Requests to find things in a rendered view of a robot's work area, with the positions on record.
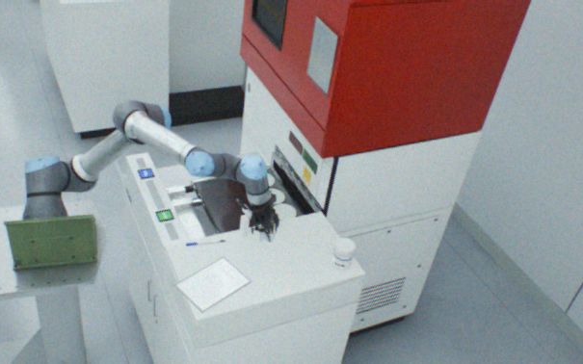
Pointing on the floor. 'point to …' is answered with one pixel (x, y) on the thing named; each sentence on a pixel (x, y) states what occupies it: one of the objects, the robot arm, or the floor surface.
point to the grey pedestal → (47, 335)
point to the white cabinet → (142, 279)
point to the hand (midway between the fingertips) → (269, 237)
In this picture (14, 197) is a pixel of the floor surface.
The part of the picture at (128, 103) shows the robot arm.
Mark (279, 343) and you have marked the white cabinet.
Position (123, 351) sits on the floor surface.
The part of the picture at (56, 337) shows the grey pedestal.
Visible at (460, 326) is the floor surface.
